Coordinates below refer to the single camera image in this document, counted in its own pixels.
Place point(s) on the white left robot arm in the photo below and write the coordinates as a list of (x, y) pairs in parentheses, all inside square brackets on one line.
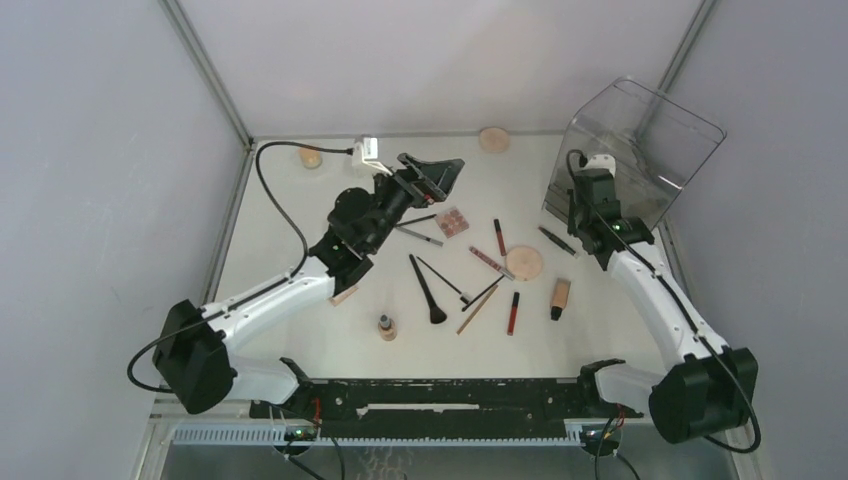
[(197, 355)]

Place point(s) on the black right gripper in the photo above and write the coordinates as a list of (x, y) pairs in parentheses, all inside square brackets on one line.
[(570, 220)]

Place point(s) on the red glitter lip gloss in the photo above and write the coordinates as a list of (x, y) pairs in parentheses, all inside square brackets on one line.
[(491, 262)]

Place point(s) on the red black liquid lipstick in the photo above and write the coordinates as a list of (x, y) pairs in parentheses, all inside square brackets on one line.
[(513, 313)]

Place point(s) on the dark green lipstick pencil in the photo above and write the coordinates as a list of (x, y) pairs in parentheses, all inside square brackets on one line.
[(559, 242)]

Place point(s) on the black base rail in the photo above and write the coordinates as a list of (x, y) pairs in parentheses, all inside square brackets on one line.
[(507, 409)]

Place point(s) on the round tan jar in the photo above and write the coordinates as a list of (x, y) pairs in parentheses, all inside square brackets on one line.
[(310, 159)]

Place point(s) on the nine-pan eyeshadow palette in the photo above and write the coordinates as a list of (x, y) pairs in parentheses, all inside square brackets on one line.
[(451, 222)]

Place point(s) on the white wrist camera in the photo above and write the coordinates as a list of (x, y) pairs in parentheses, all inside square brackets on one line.
[(365, 157), (601, 161)]

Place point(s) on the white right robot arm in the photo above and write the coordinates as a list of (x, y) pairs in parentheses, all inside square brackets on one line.
[(706, 387)]

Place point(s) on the large black powder brush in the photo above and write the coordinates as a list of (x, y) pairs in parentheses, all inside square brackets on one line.
[(436, 314)]

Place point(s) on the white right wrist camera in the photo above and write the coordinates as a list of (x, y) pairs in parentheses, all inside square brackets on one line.
[(601, 161)]

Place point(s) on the orange square powder compact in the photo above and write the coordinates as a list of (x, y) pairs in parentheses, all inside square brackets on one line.
[(341, 297)]

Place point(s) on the orange-red lip gloss tube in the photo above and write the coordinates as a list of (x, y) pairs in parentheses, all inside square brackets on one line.
[(500, 238)]

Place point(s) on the clear acrylic makeup organizer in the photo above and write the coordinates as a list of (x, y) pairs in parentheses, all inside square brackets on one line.
[(658, 144)]

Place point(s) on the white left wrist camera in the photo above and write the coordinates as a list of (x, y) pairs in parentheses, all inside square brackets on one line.
[(365, 157)]

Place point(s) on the peach foundation bottle silver pump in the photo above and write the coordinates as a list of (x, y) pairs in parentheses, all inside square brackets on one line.
[(387, 328)]

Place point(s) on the beige foundation bottle black cap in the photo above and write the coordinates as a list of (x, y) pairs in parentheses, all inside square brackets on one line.
[(559, 298)]

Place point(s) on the round beige powder puff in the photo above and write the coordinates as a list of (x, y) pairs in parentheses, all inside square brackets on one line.
[(524, 263)]

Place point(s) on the round beige sponge far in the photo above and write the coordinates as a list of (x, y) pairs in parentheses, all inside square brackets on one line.
[(494, 140)]

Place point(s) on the black slim liner brush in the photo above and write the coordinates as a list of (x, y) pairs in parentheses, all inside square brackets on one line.
[(482, 293)]

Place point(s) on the checkered eyeliner pencil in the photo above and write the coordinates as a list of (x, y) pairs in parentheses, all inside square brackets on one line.
[(420, 236)]

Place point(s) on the thin black angled brush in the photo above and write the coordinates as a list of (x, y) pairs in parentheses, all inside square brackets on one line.
[(465, 298)]

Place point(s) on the gold slim pencil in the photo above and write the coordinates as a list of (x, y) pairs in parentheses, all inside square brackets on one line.
[(477, 308)]

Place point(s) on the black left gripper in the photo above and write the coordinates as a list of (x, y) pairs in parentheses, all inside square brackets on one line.
[(437, 179)]

